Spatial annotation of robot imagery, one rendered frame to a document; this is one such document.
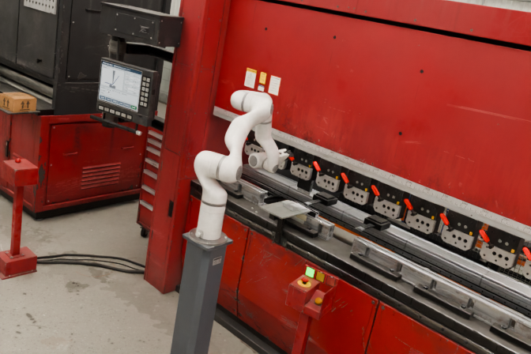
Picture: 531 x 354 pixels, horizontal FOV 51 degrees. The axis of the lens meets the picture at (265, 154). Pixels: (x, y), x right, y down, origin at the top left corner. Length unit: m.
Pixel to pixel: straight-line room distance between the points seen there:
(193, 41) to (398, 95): 1.41
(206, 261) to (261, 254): 0.85
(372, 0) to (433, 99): 0.62
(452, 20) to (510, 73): 0.37
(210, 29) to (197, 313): 1.79
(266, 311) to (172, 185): 1.07
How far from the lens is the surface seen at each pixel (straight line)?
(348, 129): 3.09
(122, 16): 3.75
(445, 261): 3.24
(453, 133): 2.81
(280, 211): 3.23
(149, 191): 4.71
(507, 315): 2.89
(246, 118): 2.68
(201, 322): 2.88
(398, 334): 3.04
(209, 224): 2.65
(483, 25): 2.75
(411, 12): 2.91
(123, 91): 3.73
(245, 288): 3.66
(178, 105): 3.77
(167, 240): 4.01
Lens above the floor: 2.15
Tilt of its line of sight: 15 degrees down
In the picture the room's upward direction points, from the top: 11 degrees clockwise
